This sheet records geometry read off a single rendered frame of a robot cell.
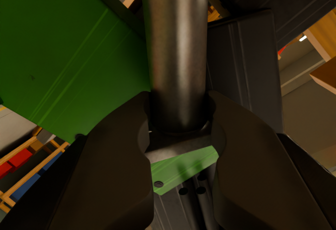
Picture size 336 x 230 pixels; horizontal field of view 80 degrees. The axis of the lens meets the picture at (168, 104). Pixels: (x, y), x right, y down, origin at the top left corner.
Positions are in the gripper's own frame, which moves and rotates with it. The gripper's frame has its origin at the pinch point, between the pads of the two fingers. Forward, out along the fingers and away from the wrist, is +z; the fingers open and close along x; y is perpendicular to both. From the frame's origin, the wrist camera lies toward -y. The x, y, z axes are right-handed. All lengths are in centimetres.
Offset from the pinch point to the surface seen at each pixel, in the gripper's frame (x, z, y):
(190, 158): 1.2, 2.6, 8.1
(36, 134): -23.2, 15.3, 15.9
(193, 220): 1.5, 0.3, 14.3
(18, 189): -317, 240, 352
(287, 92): 380, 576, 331
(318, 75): 42, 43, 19
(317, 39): 55, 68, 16
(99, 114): -6.1, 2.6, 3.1
